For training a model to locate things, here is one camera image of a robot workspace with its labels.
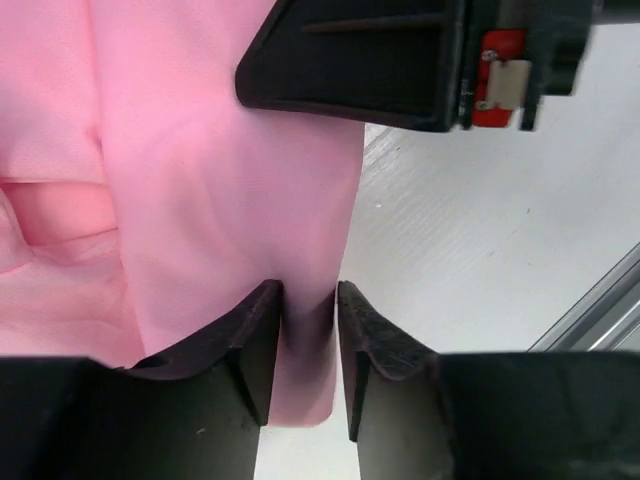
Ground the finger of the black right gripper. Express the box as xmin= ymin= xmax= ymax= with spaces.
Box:
xmin=235 ymin=0 xmax=463 ymax=132

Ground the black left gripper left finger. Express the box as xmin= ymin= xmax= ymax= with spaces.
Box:
xmin=1 ymin=280 xmax=283 ymax=479

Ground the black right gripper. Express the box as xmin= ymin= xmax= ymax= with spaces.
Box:
xmin=458 ymin=1 xmax=605 ymax=131

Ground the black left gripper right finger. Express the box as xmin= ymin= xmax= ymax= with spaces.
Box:
xmin=337 ymin=281 xmax=639 ymax=479

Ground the pink t-shirt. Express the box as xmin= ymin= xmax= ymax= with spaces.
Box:
xmin=1 ymin=1 xmax=364 ymax=426

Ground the aluminium mounting rail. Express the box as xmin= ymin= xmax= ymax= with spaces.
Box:
xmin=531 ymin=246 xmax=639 ymax=351

